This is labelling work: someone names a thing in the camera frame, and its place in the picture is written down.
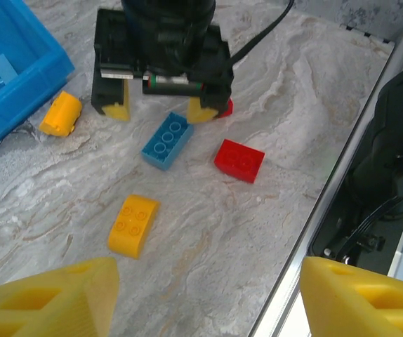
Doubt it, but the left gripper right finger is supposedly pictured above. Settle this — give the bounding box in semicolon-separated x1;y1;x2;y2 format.
299;256;403;337

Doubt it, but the blue three-compartment bin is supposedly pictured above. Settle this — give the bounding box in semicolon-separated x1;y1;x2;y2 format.
0;0;76;161

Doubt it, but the red curved lego brick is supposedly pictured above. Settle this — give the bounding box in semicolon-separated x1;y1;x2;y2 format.
213;138;266;184

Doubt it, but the light blue lego brick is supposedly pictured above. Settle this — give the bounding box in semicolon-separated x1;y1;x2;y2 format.
0;54;19;85

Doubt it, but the blue long lego brick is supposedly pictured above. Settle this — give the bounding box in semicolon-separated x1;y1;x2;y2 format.
140;111;194;172

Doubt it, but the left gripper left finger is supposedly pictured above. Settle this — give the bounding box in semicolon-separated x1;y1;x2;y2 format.
0;256;120;337

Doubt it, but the thin black right gripper cable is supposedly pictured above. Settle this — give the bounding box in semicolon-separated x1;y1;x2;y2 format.
229;0;296;66

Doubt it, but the aluminium front frame rail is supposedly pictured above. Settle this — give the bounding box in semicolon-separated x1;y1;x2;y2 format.
249;44;399;337

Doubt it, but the yellow curved lego brick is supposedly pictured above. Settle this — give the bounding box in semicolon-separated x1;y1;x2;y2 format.
107;194;161;260

